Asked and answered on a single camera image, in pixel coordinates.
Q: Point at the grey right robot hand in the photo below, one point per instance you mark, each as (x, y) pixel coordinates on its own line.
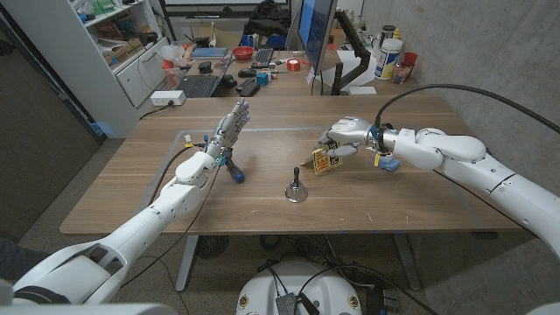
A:
(352, 131)

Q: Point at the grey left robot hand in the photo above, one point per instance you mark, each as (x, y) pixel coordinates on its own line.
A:
(228, 129)

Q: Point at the yellow new driver bumper sticker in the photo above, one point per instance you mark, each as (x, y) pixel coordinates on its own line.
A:
(326, 166)

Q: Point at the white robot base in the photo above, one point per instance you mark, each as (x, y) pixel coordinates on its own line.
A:
(324, 293)

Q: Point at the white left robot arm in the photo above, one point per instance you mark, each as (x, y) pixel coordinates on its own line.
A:
(146, 221)

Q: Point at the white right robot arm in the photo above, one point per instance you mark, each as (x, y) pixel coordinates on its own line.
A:
(481, 168)

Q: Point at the flat white box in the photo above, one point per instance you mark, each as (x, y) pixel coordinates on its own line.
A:
(362, 90)

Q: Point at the black oblong case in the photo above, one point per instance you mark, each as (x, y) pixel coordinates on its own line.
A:
(249, 89)

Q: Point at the open black laptop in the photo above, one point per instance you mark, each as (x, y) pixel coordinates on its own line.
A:
(199, 85)

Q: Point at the black computer mouse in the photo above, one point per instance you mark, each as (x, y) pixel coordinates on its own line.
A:
(247, 73)

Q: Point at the small blue cube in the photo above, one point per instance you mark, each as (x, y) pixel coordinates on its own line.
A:
(262, 79)

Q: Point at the black wallet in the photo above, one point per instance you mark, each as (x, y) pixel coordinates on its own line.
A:
(205, 67)

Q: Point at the white power strip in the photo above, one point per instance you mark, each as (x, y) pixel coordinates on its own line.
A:
(167, 98)

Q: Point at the white paper sheet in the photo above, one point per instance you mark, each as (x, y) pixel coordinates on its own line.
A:
(345, 59)

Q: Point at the wooden office desk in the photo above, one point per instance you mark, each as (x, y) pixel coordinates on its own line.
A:
(289, 85)

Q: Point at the glass jar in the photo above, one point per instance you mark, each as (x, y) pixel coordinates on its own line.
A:
(401, 73)

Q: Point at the red bowl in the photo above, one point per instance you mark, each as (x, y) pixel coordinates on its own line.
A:
(242, 53)

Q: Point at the blue book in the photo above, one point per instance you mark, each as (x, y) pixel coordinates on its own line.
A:
(209, 53)

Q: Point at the black keyboard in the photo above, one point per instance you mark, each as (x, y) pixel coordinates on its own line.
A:
(262, 58)

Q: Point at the white wipes canister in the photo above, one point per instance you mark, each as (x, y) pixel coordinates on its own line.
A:
(387, 59)

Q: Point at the orange tape roll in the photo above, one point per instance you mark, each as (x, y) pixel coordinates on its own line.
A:
(293, 65)

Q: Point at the red cup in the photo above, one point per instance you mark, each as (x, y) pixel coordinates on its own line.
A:
(410, 58)

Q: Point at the computer monitor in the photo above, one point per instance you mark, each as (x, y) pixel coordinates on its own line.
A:
(317, 30)

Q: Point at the yellow bottle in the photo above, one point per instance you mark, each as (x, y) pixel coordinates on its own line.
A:
(397, 34)

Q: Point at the black backpack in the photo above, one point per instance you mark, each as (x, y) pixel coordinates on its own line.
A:
(268, 19)

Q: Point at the black round floor fan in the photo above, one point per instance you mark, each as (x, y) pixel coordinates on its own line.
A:
(212, 246)

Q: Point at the grey table leg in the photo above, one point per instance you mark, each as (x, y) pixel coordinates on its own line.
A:
(407, 262)
(186, 264)

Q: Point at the white shelf cabinet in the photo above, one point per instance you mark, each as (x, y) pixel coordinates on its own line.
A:
(79, 65)

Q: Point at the small black camera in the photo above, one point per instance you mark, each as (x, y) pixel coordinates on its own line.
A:
(228, 81)

